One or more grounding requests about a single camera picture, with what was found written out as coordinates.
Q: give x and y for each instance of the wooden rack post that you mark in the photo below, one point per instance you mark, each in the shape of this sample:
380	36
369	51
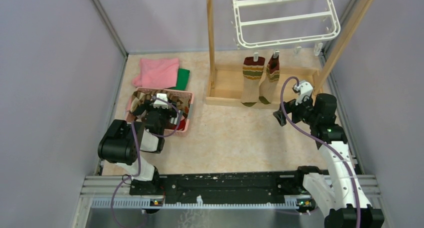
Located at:
354	19
211	41

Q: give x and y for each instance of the pink perforated basket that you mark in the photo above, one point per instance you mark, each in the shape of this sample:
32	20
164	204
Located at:
184	123

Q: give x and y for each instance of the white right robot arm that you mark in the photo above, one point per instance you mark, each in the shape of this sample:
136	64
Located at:
343	203

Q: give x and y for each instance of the right wooden rack post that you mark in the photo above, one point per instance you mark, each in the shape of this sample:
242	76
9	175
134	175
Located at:
354	19

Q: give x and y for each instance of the left wooden rack post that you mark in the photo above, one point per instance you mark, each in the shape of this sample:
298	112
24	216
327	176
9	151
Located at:
211	41

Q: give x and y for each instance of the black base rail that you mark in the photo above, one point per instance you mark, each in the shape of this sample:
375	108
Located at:
280	181

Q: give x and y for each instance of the white cable duct strip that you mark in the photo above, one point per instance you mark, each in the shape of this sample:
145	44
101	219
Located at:
291	202

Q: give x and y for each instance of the wooden rack base tray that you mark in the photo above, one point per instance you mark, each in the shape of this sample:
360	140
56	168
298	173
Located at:
229	82

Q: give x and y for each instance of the pink towel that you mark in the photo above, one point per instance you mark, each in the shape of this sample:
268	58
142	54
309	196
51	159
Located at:
157	73

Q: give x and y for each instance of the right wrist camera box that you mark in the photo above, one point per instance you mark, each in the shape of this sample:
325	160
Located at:
304	90

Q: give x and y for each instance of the white clip drying hanger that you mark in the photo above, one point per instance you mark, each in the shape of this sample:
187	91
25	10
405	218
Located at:
328	16

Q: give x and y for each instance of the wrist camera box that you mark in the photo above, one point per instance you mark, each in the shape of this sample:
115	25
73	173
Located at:
160	100
304	90

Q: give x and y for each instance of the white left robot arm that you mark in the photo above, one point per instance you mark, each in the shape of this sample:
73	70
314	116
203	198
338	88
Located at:
123	142

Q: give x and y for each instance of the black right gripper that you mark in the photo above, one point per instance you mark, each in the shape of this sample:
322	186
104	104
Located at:
291	107

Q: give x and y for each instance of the green cloth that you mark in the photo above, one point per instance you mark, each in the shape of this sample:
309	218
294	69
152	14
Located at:
183	77

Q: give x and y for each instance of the brown beige striped sock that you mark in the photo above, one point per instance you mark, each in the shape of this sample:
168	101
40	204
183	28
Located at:
142	100

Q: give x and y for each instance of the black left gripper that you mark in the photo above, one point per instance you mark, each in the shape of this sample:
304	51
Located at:
169	113

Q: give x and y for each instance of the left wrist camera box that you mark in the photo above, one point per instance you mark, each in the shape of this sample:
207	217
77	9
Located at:
160	100

